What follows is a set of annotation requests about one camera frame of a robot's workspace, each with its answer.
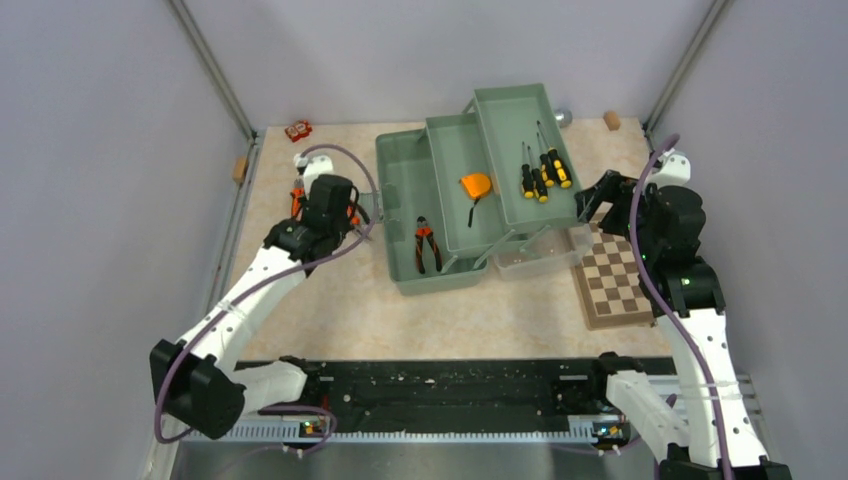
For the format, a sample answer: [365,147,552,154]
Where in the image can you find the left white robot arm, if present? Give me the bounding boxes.
[149,174,359,439]

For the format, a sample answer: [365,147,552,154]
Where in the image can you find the wooden chessboard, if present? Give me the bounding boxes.
[574,208,654,330]

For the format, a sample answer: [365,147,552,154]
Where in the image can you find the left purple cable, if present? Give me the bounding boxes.
[153,143,382,458]

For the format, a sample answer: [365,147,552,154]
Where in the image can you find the red black long nose pliers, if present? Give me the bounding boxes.
[413,215,444,276]

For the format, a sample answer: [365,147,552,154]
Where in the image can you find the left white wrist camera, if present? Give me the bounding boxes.
[293,154,334,182]

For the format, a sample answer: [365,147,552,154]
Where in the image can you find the orange tape measure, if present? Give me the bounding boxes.
[459,172,492,228]

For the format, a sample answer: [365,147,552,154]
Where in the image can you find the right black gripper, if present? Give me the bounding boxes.
[574,169,658,260]

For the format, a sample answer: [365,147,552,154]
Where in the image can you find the green plastic toolbox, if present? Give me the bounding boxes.
[375,83,593,296]

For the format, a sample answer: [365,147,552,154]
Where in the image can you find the purple cable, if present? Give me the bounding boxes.
[153,143,382,458]
[627,133,733,480]

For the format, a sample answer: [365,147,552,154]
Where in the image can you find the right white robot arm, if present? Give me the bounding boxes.
[575,170,791,479]

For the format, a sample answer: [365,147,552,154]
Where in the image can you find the wooden block back right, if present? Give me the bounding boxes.
[603,110,622,131]

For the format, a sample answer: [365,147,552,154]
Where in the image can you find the wooden block left edge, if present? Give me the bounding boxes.
[231,156,249,185]

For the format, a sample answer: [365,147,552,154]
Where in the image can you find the orange diagonal cutting pliers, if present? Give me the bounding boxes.
[290,177,306,218]

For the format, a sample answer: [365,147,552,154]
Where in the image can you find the silver metal cylinder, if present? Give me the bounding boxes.
[554,109,573,129]

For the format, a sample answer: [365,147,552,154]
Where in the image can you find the orange long nose pliers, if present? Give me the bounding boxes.
[348,203,372,241]

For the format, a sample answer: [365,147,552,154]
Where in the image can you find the black yellow screwdriver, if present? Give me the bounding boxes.
[536,120,573,189]
[524,145,549,204]
[521,142,534,199]

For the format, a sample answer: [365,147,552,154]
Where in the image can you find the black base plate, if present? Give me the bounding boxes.
[235,357,680,435]

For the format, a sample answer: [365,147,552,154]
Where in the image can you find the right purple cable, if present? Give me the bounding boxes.
[627,133,733,480]

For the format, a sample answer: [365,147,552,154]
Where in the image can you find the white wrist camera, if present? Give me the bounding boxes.
[639,148,691,193]
[293,154,334,182]

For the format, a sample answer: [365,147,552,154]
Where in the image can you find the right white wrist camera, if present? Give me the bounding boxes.
[639,148,691,193]

